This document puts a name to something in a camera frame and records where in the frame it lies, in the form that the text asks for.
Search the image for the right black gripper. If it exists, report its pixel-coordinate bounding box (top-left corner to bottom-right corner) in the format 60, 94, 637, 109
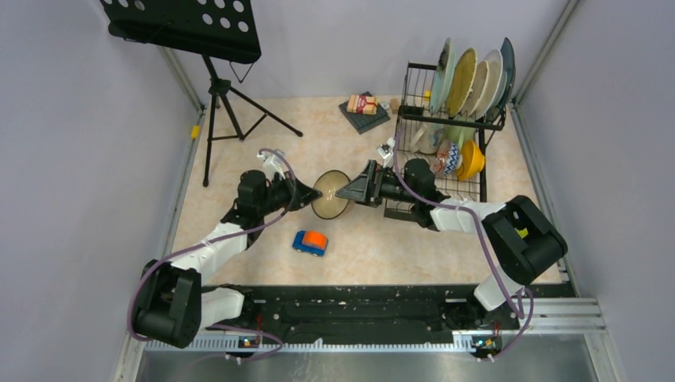
336, 160, 418, 209

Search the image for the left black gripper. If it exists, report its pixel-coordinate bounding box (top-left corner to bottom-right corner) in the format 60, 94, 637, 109
257, 170, 322, 216

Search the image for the brown speckled cream bowl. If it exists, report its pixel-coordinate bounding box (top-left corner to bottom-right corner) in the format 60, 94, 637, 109
311, 170, 355, 220

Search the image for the blue orange toy car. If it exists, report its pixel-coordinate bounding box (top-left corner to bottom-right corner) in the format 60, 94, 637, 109
292, 230, 329, 257

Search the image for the beige mug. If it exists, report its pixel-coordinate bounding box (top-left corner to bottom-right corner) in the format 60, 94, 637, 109
409, 121, 446, 155

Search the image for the red patterned brown bowl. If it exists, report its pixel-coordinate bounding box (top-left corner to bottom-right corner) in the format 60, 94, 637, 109
432, 139, 462, 175

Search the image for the black wire dish rack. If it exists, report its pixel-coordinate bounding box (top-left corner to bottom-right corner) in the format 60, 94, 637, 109
395, 62, 505, 202

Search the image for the light green mug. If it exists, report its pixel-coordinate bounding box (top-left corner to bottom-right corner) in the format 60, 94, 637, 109
445, 125, 475, 150

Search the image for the yellow bowl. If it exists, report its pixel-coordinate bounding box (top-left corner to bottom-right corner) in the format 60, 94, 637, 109
456, 140, 486, 181

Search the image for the light green round plate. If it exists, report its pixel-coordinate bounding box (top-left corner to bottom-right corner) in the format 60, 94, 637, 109
429, 37, 455, 115

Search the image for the yellow-rimmed patterned plate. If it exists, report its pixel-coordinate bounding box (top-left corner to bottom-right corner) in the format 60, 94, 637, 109
446, 48, 478, 118

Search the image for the cream floral ceramic plate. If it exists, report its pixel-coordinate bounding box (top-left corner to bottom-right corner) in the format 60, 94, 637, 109
459, 60, 490, 120

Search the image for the teal square plate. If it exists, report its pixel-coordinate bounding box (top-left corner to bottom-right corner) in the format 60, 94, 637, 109
486, 37, 516, 123

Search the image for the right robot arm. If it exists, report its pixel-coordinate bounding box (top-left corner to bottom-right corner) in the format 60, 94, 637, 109
335, 159, 568, 328

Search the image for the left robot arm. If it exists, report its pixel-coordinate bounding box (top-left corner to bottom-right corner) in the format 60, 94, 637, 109
127, 170, 323, 349

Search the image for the wooden blocks stack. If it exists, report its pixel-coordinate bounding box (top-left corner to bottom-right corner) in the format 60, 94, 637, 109
346, 94, 379, 115

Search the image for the small wooden block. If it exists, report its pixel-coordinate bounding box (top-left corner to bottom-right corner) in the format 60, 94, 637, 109
389, 98, 400, 115

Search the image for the black music stand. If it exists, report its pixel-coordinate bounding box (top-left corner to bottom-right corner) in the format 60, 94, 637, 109
102, 1, 303, 186

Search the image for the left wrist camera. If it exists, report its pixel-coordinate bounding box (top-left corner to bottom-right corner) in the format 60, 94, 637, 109
257, 149, 286, 181

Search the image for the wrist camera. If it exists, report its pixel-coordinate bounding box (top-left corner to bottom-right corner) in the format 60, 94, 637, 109
257, 149, 286, 181
377, 138, 396, 168

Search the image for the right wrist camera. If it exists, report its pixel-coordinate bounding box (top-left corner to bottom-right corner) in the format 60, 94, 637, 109
377, 138, 396, 168

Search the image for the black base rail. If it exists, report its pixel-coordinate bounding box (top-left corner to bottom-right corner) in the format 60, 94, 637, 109
126, 283, 607, 361

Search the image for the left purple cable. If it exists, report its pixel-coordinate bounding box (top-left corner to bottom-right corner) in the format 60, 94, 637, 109
127, 148, 299, 364

